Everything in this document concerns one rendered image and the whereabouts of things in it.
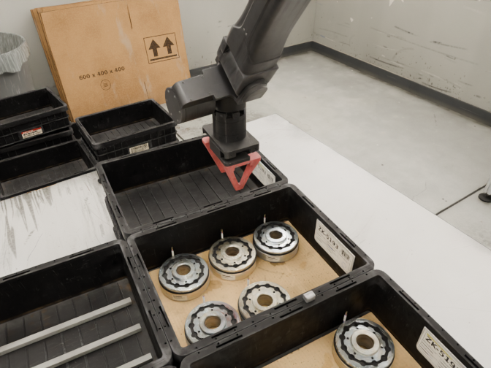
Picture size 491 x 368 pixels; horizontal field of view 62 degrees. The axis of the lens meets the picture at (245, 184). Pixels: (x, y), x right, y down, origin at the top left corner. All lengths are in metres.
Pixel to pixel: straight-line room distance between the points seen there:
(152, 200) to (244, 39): 0.66
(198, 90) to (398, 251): 0.77
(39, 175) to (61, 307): 1.31
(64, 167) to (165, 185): 1.09
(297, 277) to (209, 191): 0.36
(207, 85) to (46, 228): 0.82
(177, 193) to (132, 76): 2.39
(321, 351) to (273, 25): 0.56
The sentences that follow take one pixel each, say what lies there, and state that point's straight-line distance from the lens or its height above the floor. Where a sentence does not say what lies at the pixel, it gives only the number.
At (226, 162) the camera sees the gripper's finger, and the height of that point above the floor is 1.13.
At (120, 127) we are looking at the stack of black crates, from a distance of 2.20.
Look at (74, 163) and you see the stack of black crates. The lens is 2.19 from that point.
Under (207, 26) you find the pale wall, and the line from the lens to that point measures 3.91.
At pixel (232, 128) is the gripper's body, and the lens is 0.68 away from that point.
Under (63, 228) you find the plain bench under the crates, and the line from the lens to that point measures 1.30.
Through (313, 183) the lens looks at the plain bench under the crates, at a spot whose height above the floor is 0.70.
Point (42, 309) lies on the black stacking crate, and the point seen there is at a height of 0.83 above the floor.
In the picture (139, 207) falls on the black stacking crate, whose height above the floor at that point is 0.83.
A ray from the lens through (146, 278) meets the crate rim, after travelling 0.78.
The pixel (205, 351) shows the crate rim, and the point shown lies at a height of 0.93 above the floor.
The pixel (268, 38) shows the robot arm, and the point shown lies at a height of 1.36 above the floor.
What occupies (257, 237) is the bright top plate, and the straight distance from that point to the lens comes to 0.94.
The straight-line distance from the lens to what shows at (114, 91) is 3.41.
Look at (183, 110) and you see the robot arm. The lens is 0.62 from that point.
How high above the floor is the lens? 1.51
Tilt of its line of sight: 37 degrees down
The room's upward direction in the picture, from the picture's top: straight up
